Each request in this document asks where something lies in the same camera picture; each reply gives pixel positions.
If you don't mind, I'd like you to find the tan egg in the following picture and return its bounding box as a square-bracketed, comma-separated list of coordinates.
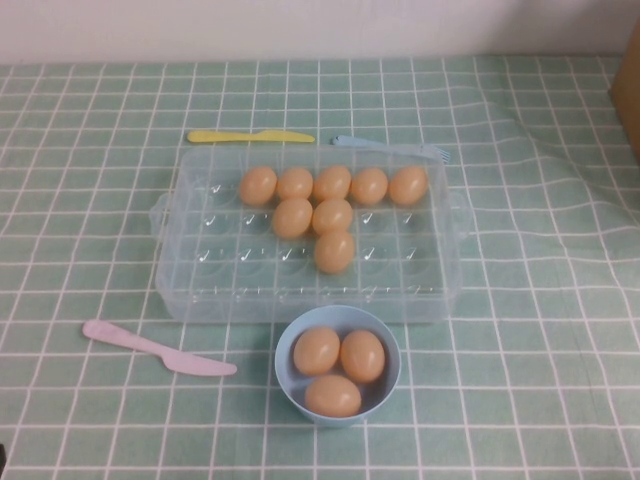
[339, 329, 387, 385]
[276, 166, 315, 201]
[311, 198, 354, 235]
[238, 166, 278, 206]
[304, 374, 362, 418]
[272, 197, 314, 238]
[388, 165, 429, 207]
[350, 167, 389, 205]
[292, 326, 341, 377]
[313, 165, 353, 201]
[314, 229, 356, 275]

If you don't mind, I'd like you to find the clear plastic egg box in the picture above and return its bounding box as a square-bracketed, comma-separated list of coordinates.
[148, 144, 470, 324]

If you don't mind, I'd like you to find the brown cardboard box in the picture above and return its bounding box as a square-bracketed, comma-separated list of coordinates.
[607, 33, 640, 164]

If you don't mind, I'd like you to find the light blue plastic fork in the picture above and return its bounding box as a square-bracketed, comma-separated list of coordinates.
[332, 134, 452, 164]

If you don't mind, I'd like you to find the yellow plastic knife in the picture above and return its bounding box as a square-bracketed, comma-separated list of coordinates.
[187, 129, 316, 145]

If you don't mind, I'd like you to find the light blue bowl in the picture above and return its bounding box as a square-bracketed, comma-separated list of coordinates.
[275, 305, 402, 429]

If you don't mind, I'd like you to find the pink plastic knife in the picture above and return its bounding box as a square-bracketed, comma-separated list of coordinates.
[82, 319, 238, 376]

